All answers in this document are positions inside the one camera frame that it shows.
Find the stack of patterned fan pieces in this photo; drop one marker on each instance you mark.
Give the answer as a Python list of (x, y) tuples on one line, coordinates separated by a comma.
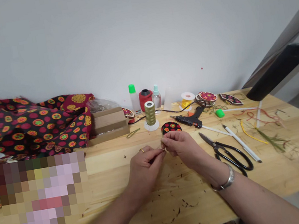
[(206, 97)]

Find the patterned fan-shaped piece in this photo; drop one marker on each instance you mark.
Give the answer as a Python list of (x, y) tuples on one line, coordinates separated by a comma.
[(231, 98)]

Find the clear bag of metal parts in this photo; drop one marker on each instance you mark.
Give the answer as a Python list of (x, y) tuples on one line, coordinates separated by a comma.
[(101, 104)]

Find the olive gold thread spool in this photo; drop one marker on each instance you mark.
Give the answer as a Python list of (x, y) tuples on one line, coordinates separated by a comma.
[(150, 114)]

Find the silver metal beam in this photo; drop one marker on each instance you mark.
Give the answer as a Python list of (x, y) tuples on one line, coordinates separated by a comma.
[(283, 38)]

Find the black glue gun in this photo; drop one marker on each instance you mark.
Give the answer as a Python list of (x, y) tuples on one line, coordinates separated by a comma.
[(191, 119)]

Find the round patterned fabric disc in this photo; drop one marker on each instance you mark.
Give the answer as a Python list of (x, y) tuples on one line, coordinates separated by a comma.
[(170, 127)]

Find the black cylinder lamp head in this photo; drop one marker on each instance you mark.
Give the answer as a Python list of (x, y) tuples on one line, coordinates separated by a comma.
[(280, 71)]

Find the bundle of green threads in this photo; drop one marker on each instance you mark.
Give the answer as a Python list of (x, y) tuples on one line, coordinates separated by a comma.
[(271, 140)]

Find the person's right hand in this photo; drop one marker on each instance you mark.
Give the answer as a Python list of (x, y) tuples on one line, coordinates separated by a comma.
[(186, 151)]

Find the brown cardboard box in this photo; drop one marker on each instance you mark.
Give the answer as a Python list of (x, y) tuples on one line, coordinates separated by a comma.
[(110, 124)]

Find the small clear spray bottle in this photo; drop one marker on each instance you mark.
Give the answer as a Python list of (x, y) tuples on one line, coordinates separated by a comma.
[(156, 97)]

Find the white pen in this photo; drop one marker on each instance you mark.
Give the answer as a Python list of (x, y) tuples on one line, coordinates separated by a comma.
[(242, 143)]

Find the white bottle with green cap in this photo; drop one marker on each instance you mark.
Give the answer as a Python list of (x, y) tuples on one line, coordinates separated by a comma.
[(134, 100)]

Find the small patterned fan piece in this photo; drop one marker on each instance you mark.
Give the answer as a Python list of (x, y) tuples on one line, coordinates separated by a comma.
[(128, 113)]

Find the yellow thread reel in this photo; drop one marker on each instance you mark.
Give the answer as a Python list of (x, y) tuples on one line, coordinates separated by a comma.
[(187, 100)]

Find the pile of patterned fabric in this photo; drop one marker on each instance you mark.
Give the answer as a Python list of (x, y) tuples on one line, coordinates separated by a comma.
[(34, 125)]

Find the white thin stick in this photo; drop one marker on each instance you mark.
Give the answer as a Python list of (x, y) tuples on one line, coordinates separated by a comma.
[(239, 109), (259, 114)]

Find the translucent glue stick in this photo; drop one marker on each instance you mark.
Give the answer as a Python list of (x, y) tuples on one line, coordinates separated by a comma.
[(216, 130)]

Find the person's left hand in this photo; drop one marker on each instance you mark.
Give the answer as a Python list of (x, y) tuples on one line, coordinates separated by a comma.
[(144, 173)]

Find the red thread spool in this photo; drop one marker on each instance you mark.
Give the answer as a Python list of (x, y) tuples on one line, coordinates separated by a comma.
[(145, 96)]

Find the green plastic cap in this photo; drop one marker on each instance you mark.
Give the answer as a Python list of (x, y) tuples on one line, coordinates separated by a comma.
[(219, 113)]

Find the translucent plastic cup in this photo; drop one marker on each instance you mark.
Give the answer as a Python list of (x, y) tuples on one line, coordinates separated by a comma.
[(168, 98)]

